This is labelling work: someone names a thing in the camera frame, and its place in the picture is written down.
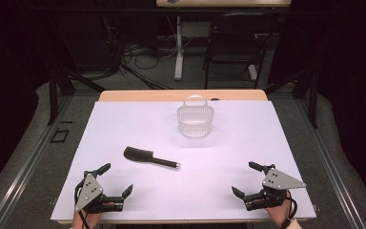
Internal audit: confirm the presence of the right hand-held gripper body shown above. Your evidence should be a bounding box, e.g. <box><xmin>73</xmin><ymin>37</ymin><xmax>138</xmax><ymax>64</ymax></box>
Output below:
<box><xmin>243</xmin><ymin>164</ymin><xmax>308</xmax><ymax>212</ymax></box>

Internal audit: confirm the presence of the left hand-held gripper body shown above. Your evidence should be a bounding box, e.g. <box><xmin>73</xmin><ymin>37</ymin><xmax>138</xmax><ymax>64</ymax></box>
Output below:
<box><xmin>74</xmin><ymin>172</ymin><xmax>125</xmax><ymax>215</ymax></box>

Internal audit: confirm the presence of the clear plastic basket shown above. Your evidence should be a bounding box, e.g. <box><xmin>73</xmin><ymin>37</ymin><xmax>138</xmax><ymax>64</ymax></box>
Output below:
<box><xmin>176</xmin><ymin>94</ymin><xmax>215</xmax><ymax>138</ymax></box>

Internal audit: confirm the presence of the person's right hand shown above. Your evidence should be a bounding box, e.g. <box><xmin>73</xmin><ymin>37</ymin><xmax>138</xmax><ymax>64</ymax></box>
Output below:
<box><xmin>264</xmin><ymin>190</ymin><xmax>295</xmax><ymax>229</ymax></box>

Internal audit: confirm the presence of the person's left hand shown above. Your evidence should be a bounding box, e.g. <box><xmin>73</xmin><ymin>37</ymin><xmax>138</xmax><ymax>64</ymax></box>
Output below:
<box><xmin>71</xmin><ymin>201</ymin><xmax>116</xmax><ymax>229</ymax></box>

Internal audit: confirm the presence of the person's right cream sleeve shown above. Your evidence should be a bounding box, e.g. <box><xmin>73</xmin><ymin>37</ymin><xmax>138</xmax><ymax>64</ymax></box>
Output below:
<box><xmin>286</xmin><ymin>218</ymin><xmax>303</xmax><ymax>229</ymax></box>

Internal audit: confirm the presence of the white table mat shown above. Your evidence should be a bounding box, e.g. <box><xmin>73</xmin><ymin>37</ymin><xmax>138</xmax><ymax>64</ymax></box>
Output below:
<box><xmin>50</xmin><ymin>99</ymin><xmax>317</xmax><ymax>222</ymax></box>

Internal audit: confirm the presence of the black metal stand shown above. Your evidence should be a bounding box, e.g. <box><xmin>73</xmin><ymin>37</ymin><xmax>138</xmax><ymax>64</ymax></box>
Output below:
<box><xmin>262</xmin><ymin>61</ymin><xmax>319</xmax><ymax>130</ymax></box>
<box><xmin>47</xmin><ymin>65</ymin><xmax>107</xmax><ymax>126</ymax></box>

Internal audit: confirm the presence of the wooden table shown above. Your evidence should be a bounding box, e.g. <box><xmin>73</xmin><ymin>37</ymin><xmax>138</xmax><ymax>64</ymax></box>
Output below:
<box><xmin>56</xmin><ymin>89</ymin><xmax>313</xmax><ymax>225</ymax></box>

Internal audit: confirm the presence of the black chair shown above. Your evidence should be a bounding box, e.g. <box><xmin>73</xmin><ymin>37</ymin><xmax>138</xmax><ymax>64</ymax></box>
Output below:
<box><xmin>202</xmin><ymin>12</ymin><xmax>280</xmax><ymax>91</ymax></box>

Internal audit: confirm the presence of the white-legged desk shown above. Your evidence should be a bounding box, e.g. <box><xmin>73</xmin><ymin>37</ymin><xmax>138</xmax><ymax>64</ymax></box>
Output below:
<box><xmin>155</xmin><ymin>0</ymin><xmax>293</xmax><ymax>81</ymax></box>

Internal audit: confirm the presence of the right hand-held gripper cable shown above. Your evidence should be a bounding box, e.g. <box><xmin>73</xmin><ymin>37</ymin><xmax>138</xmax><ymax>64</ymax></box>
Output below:
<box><xmin>279</xmin><ymin>190</ymin><xmax>299</xmax><ymax>229</ymax></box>

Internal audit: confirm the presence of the aluminium floor rail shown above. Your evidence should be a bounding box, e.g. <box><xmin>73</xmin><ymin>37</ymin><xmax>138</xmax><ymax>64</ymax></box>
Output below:
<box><xmin>295</xmin><ymin>98</ymin><xmax>366</xmax><ymax>229</ymax></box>
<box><xmin>0</xmin><ymin>94</ymin><xmax>74</xmax><ymax>229</ymax></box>

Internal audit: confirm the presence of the bundle of floor cables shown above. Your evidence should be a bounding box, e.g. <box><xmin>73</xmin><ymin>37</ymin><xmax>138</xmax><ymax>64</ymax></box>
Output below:
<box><xmin>103</xmin><ymin>15</ymin><xmax>176</xmax><ymax>91</ymax></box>

